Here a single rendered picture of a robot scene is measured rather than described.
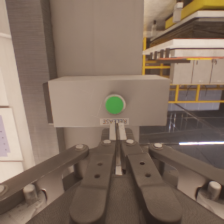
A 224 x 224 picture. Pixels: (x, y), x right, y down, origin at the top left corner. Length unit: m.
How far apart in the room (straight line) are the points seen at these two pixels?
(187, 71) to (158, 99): 7.16
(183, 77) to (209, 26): 4.61
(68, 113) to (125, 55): 0.16
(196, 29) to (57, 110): 2.69
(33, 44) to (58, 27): 0.07
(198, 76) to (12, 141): 7.21
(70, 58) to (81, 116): 0.13
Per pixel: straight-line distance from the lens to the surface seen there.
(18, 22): 0.34
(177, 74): 7.27
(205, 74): 7.81
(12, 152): 1.41
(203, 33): 2.89
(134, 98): 0.26
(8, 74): 1.29
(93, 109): 0.26
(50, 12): 0.37
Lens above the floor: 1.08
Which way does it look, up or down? 18 degrees up
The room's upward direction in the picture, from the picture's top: 179 degrees clockwise
